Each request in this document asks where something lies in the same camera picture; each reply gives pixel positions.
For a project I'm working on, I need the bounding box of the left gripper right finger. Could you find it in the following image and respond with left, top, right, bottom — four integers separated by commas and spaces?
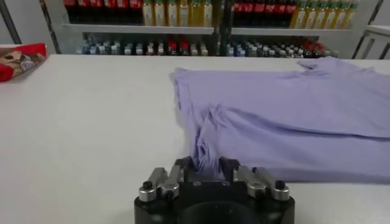
218, 156, 291, 203

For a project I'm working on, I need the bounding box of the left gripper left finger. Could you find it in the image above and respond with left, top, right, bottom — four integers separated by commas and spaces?
138, 156, 196, 203

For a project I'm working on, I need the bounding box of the purple t-shirt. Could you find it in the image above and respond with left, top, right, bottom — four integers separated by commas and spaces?
169, 56, 390, 185

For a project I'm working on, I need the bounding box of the small red cap cola bottle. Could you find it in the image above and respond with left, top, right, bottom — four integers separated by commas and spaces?
314, 41, 325, 58
303, 41, 314, 58
179, 39, 191, 57
167, 39, 179, 57

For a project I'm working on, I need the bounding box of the glass drinks display cabinet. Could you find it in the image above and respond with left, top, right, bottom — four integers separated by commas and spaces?
224, 0, 385, 60
38, 0, 225, 58

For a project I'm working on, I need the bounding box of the white metal shelf board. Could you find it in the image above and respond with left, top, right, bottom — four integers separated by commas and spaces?
62, 23, 216, 35
230, 27, 352, 37

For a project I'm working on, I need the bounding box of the yellow tea bottle green cap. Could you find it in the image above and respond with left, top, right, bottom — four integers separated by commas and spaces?
344, 0, 358, 30
166, 0, 179, 27
142, 0, 155, 27
191, 0, 204, 27
154, 0, 167, 27
322, 0, 334, 30
289, 0, 302, 30
300, 0, 312, 30
179, 0, 191, 27
202, 0, 214, 27
333, 0, 345, 30
311, 0, 324, 30

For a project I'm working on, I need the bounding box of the red bear print t-shirt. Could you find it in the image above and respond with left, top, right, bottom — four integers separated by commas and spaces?
0, 42, 48, 83

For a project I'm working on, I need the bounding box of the white side table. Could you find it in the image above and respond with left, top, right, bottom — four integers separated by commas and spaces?
352, 24, 390, 60

